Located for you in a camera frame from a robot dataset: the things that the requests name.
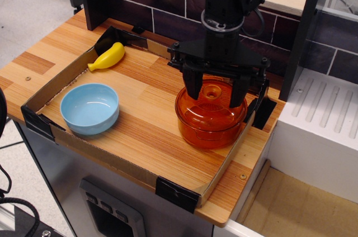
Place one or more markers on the orange transparent pot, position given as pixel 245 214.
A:
pixel 209 139

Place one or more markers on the dark upright post right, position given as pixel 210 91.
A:
pixel 293 70

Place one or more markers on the grey oven control panel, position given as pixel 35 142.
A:
pixel 111 216

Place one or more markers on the light blue bowl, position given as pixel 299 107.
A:
pixel 90 109

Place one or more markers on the cardboard fence with black tape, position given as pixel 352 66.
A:
pixel 145 145

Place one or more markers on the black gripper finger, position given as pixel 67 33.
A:
pixel 240 87
pixel 193 79

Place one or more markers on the white toy sink drainer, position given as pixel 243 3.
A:
pixel 315 138

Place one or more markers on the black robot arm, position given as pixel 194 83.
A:
pixel 227 16

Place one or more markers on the yellow toy banana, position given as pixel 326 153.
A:
pixel 109 58

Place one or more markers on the orange transparent pot lid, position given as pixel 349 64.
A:
pixel 211 111

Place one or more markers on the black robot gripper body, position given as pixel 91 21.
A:
pixel 222 55

